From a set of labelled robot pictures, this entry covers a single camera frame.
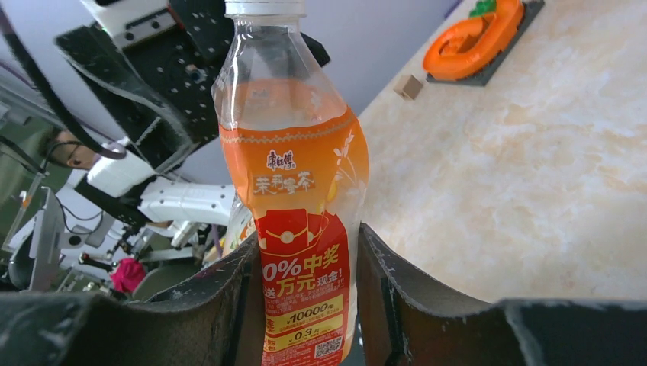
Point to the orange ring toy on plate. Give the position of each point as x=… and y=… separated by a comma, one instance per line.
x=470, y=51

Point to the small wooden cube left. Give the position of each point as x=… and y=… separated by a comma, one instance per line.
x=408, y=87

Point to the person with headset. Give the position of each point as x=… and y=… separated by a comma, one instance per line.
x=61, y=148

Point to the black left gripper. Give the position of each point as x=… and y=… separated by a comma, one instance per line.
x=177, y=52

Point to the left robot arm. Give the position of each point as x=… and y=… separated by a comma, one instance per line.
x=131, y=190

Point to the pink cloth object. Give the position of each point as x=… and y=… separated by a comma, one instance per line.
x=128, y=275

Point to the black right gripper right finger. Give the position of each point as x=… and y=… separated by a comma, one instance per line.
x=410, y=318

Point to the orange tea bottle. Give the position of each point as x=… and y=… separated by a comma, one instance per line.
x=299, y=162

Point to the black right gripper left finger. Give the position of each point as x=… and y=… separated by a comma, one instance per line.
x=211, y=318

